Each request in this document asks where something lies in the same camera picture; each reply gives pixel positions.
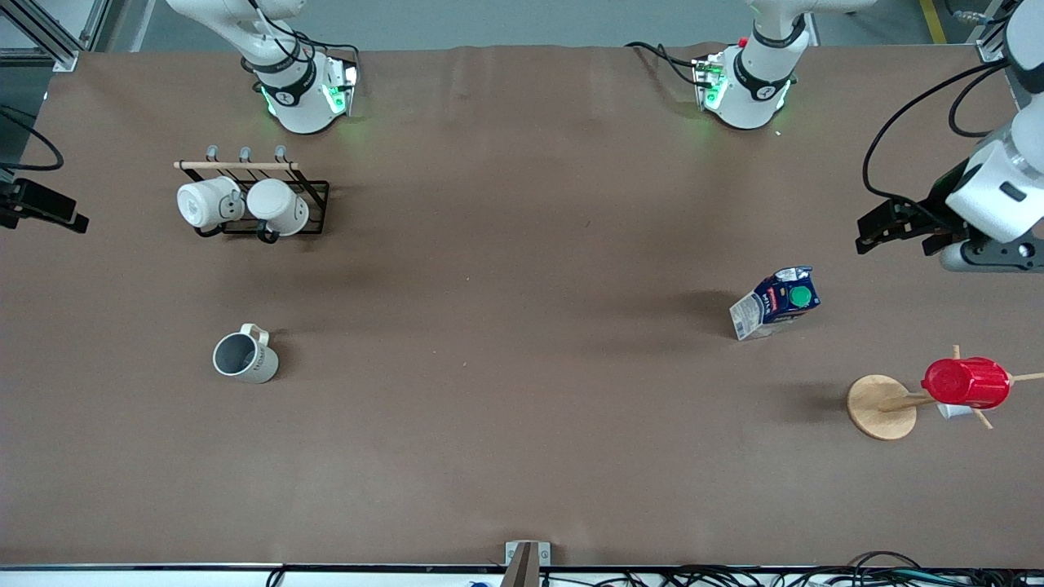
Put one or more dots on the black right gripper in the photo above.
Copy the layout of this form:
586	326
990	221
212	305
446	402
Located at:
33	201

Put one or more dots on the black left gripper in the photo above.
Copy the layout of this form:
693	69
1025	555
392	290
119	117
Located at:
935	209

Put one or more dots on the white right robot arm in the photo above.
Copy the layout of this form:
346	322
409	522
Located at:
294	98

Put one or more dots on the plain white mug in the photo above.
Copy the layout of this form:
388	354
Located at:
277	204

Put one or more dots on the wooden mug tree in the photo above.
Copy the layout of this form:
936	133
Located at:
881	408

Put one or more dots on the brown table cover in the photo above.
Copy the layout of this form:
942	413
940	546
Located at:
522	408

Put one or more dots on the red ribbed cup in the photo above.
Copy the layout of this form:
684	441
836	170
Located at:
966	383

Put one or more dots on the white mug with print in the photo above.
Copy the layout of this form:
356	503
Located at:
204	204

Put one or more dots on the blue white milk carton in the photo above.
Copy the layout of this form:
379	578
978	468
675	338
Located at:
775	303

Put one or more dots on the grey metal camera bracket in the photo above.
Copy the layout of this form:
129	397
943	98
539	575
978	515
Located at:
526	562

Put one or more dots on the small white cup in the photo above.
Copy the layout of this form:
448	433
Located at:
953	412

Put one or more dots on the aluminium frame profile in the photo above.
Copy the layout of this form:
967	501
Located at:
991	37
49	41

